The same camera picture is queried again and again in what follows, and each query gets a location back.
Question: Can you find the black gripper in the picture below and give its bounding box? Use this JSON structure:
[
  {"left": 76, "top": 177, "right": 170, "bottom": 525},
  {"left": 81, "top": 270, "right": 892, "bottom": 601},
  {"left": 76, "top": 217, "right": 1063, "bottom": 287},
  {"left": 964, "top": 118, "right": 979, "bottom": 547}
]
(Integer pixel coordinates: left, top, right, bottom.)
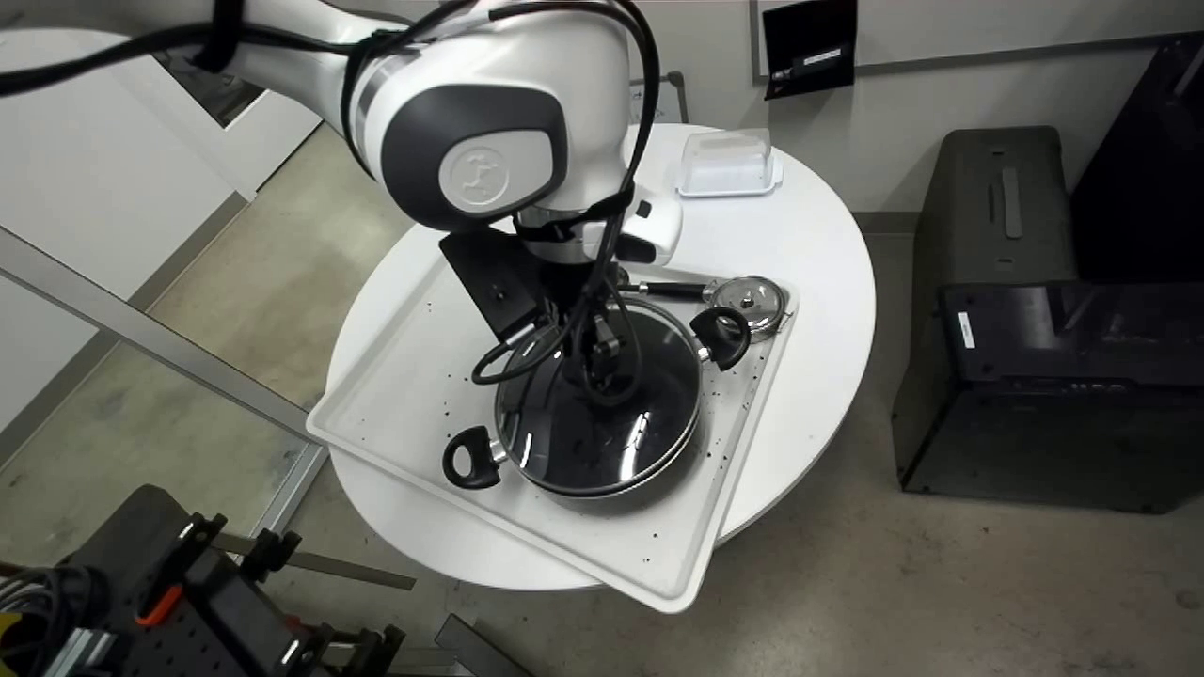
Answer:
[{"left": 552, "top": 243, "right": 646, "bottom": 395}]

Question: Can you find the glass lid with black knob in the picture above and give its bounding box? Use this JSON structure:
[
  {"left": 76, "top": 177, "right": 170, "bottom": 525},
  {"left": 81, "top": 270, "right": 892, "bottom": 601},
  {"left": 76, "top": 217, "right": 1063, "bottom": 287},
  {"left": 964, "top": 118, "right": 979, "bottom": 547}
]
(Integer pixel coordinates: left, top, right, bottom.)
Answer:
[{"left": 498, "top": 296, "right": 707, "bottom": 497}]

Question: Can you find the black cooking pot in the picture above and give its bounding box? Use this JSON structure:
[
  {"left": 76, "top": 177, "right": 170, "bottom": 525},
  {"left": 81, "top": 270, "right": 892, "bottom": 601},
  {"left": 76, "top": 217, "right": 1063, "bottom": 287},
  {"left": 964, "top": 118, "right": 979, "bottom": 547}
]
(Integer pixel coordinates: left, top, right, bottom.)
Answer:
[{"left": 441, "top": 296, "right": 755, "bottom": 503}]

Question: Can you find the round metal strainer spoon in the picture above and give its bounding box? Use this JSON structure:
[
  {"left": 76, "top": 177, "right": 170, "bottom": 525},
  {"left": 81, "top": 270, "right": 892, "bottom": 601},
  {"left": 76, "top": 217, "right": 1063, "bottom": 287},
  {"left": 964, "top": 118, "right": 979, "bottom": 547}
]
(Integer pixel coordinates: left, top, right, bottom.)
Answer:
[{"left": 622, "top": 266, "right": 799, "bottom": 342}]

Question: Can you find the white plastic tray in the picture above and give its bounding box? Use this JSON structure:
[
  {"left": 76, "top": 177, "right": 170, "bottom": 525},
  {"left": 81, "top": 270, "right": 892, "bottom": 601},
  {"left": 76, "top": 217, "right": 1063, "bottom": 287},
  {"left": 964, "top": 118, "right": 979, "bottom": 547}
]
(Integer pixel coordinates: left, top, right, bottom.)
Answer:
[{"left": 305, "top": 242, "right": 801, "bottom": 616}]

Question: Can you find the clear plastic container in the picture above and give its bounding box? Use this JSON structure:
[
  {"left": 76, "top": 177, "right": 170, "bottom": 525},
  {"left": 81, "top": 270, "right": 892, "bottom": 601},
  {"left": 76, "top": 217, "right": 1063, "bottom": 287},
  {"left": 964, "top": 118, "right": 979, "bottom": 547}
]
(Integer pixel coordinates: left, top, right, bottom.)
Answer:
[{"left": 673, "top": 123, "right": 785, "bottom": 203}]

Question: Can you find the black marker holder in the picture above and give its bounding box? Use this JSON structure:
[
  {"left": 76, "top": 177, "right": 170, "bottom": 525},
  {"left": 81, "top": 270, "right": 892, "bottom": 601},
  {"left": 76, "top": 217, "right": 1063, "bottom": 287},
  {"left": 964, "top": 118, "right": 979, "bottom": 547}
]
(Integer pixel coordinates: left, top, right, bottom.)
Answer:
[{"left": 759, "top": 0, "right": 863, "bottom": 102}]

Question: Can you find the black cabinet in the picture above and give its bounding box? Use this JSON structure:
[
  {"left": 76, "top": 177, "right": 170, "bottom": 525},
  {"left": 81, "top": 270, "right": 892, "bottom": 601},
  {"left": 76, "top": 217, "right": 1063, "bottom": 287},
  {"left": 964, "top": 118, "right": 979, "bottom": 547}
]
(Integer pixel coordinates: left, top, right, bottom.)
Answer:
[{"left": 892, "top": 123, "right": 1204, "bottom": 514}]

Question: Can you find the black equipment stand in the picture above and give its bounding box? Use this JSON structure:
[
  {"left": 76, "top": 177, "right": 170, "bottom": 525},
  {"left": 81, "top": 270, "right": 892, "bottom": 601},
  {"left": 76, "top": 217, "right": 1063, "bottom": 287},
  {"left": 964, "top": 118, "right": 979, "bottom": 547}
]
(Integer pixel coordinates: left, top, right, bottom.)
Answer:
[{"left": 0, "top": 483, "right": 411, "bottom": 677}]

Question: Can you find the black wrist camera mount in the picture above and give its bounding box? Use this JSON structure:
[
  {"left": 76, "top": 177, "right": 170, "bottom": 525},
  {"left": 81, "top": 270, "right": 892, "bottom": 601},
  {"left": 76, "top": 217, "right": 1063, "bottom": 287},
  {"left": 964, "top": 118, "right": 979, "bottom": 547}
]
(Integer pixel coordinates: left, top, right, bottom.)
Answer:
[{"left": 436, "top": 231, "right": 564, "bottom": 347}]

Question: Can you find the large wall whiteboard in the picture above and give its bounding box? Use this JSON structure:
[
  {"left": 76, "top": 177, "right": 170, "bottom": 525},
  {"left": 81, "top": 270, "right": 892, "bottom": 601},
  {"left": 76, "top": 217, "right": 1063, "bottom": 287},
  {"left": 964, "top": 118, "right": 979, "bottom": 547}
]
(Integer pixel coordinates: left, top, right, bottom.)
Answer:
[{"left": 747, "top": 0, "right": 1204, "bottom": 83}]

